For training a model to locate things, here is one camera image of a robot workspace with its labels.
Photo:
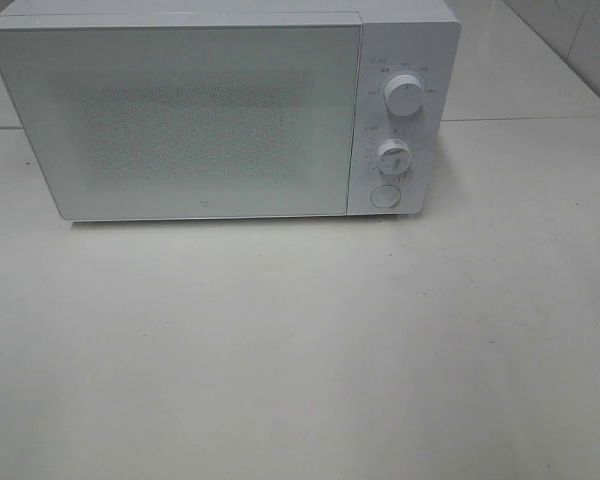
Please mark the round door release button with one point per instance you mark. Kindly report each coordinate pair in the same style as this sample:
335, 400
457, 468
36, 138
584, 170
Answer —
385, 196

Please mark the white timer knob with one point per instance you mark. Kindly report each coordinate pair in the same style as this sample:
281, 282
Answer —
394, 157

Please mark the white microwave door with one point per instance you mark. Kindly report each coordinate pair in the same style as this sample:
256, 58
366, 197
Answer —
183, 123

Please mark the upper white power knob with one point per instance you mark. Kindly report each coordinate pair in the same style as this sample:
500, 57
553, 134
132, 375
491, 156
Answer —
404, 94

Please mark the white microwave oven body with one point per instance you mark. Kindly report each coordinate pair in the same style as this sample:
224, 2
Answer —
419, 37

